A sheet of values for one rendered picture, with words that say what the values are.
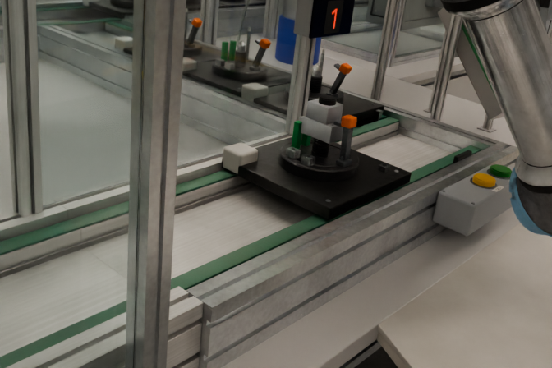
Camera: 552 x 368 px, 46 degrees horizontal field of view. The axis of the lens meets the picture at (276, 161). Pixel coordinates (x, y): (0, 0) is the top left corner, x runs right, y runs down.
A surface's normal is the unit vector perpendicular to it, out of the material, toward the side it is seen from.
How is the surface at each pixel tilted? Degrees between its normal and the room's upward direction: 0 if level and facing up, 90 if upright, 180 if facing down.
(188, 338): 90
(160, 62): 90
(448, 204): 90
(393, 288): 0
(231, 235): 0
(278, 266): 0
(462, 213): 90
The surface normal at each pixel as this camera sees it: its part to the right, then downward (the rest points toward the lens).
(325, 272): 0.74, 0.33
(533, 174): -0.86, -0.07
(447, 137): -0.67, 0.22
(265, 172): 0.11, -0.92
